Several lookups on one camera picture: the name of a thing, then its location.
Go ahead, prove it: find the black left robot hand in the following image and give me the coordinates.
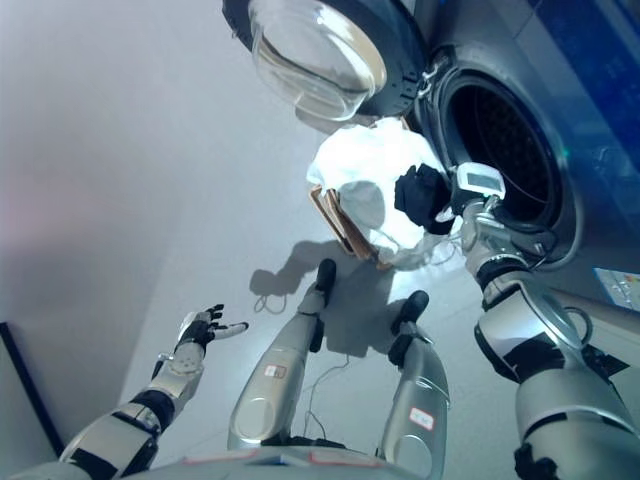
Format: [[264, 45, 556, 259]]
[[172, 301, 250, 350]]

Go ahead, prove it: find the black garment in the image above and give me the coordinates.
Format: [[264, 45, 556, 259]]
[[393, 162, 454, 237]]

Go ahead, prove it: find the brown wicker laundry basket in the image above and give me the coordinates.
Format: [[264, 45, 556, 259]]
[[309, 183, 397, 272]]

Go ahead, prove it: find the white basket liner cloth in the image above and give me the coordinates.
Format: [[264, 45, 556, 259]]
[[305, 116, 469, 272]]

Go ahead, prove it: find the round washing machine door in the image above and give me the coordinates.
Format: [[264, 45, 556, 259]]
[[220, 0, 432, 124]]

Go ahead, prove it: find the grey front-load washing machine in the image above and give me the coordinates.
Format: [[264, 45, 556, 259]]
[[399, 0, 640, 322]]

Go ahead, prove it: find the grey robot torso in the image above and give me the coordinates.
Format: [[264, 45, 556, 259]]
[[144, 446, 402, 480]]

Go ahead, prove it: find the silver right robot leg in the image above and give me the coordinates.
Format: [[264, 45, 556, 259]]
[[376, 289, 449, 480]]

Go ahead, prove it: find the energy label sticker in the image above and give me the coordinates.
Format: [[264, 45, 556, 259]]
[[591, 266, 640, 307]]

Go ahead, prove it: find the thin white cable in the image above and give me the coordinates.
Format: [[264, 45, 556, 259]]
[[301, 351, 352, 447]]

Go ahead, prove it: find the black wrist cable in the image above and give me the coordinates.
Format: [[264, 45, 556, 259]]
[[492, 197, 562, 257]]

